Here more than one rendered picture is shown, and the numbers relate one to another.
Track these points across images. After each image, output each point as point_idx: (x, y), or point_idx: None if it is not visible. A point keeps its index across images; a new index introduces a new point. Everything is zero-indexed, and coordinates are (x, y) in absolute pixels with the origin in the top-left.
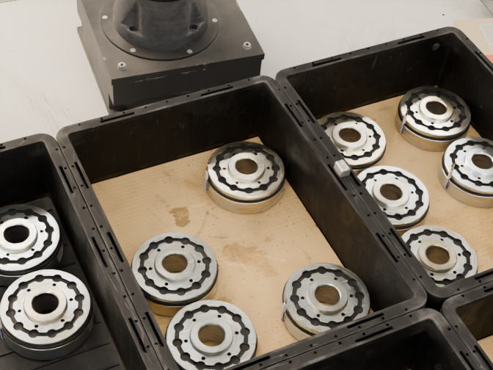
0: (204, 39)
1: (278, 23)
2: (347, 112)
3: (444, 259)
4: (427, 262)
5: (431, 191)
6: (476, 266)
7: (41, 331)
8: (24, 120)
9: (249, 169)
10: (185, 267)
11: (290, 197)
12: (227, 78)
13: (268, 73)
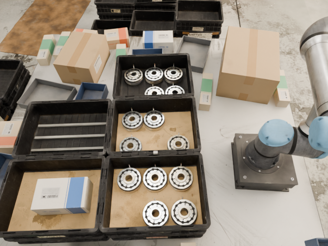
0: (249, 164)
1: (277, 214)
2: (191, 181)
3: None
4: (127, 174)
5: (156, 197)
6: (120, 187)
7: (148, 92)
8: (238, 122)
9: None
10: None
11: None
12: (237, 172)
13: (247, 197)
